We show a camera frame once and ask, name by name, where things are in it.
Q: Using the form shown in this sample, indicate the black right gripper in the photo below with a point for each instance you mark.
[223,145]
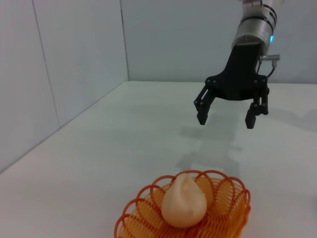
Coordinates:
[240,79]

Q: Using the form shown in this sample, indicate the orange woven plastic basket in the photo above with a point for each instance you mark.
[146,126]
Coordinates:
[223,198]

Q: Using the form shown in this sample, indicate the pale steamed bun toy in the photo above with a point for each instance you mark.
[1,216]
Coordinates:
[184,203]

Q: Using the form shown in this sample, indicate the silver right wrist connector plug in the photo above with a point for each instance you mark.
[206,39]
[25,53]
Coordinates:
[271,57]

